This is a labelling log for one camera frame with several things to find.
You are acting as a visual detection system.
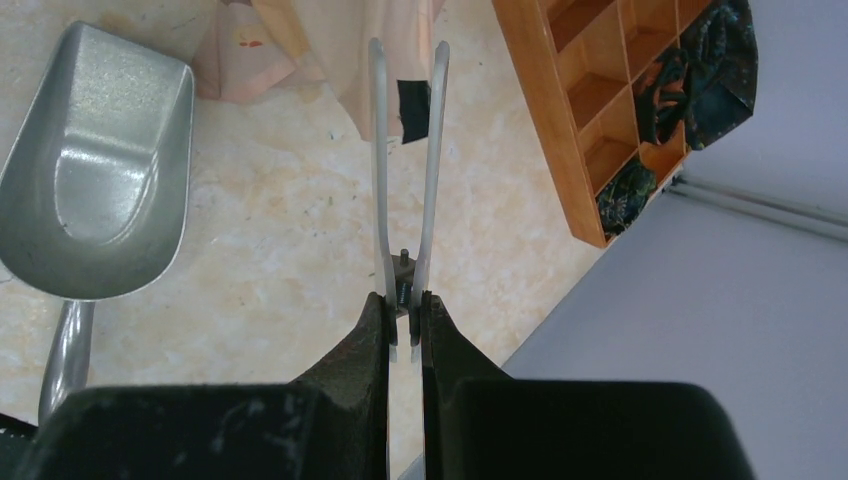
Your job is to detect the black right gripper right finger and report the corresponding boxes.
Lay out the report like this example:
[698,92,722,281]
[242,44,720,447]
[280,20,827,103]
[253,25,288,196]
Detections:
[419,293,754,479]

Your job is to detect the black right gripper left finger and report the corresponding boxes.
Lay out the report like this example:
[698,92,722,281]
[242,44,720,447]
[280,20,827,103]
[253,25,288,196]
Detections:
[15,293,390,479]

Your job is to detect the grey bag sealing clip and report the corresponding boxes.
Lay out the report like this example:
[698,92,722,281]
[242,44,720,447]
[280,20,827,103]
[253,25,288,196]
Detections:
[367,38,450,363]

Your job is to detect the grey metal litter scoop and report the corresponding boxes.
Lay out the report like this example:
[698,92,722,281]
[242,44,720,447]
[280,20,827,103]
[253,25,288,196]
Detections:
[1,21,195,423]

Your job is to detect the pink cat litter bag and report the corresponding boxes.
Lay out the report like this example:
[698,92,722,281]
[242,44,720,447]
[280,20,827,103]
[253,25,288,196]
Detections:
[192,1,444,143]

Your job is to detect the green black rolled tie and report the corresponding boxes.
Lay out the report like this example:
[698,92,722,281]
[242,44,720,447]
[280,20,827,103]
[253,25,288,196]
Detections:
[596,155,657,239]

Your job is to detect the orange black rolled tie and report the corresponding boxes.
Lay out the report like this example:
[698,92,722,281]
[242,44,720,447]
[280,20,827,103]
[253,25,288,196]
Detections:
[633,46,691,145]

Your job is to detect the orange wooden compartment organizer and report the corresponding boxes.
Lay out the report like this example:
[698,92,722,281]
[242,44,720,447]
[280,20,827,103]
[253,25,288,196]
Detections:
[493,0,709,248]

